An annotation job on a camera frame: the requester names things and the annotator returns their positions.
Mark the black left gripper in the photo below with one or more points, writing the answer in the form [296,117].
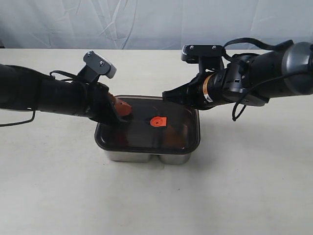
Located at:
[101,106]

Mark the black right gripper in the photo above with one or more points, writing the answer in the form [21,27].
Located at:
[203,92]

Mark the red toy sausage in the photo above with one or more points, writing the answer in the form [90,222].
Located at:
[121,139]

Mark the dark transparent box lid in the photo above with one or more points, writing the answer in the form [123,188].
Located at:
[146,124]

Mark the yellow toy cheese wedge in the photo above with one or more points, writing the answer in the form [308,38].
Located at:
[173,139]

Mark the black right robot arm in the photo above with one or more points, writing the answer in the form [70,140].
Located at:
[249,78]

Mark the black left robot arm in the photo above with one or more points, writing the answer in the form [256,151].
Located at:
[25,89]

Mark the stainless steel lunch box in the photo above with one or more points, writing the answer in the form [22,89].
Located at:
[173,159]

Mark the grey-blue backdrop cloth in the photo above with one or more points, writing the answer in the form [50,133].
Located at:
[150,24]

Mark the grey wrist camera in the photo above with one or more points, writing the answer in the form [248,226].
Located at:
[208,57]
[95,66]

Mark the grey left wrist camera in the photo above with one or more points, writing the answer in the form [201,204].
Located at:
[95,66]

